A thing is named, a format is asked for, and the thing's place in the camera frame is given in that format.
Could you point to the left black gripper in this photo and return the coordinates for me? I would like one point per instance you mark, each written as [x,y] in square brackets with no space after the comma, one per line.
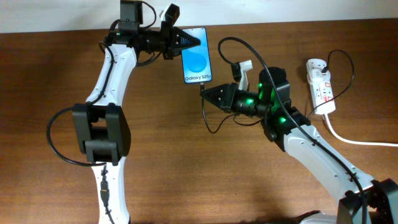
[170,35]

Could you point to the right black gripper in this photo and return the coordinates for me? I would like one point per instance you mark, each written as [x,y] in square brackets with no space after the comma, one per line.
[229,98]

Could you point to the blue screen Galaxy smartphone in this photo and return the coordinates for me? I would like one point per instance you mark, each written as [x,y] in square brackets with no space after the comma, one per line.
[196,60]

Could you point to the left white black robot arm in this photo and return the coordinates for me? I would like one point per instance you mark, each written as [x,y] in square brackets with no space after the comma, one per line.
[102,130]

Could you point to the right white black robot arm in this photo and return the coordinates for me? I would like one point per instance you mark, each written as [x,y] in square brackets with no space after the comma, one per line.
[360,197]

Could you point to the white USB charger plug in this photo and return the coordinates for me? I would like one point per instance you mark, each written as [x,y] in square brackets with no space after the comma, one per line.
[314,71]

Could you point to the white power strip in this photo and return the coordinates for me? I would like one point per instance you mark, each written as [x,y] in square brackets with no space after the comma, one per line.
[322,95]

